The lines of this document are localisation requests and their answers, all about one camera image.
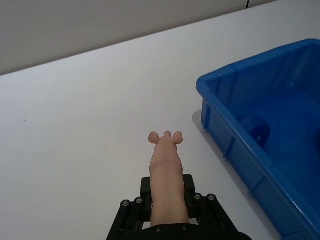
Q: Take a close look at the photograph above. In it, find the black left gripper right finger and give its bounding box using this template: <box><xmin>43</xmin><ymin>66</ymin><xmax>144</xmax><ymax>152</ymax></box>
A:
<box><xmin>183</xmin><ymin>173</ymin><xmax>239</xmax><ymax>234</ymax></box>

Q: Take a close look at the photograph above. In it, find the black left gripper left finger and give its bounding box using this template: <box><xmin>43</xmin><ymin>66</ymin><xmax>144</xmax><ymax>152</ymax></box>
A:
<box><xmin>106</xmin><ymin>176</ymin><xmax>154</xmax><ymax>240</ymax></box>

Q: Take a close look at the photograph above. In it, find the pale pink rubber foot toy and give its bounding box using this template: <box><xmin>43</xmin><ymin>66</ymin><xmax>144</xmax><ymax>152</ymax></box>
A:
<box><xmin>147</xmin><ymin>130</ymin><xmax>190</xmax><ymax>227</ymax></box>

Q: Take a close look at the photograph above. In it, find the blue plastic bin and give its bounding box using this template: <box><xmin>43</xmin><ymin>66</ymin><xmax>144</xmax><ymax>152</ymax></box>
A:
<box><xmin>195</xmin><ymin>38</ymin><xmax>320</xmax><ymax>240</ymax></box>

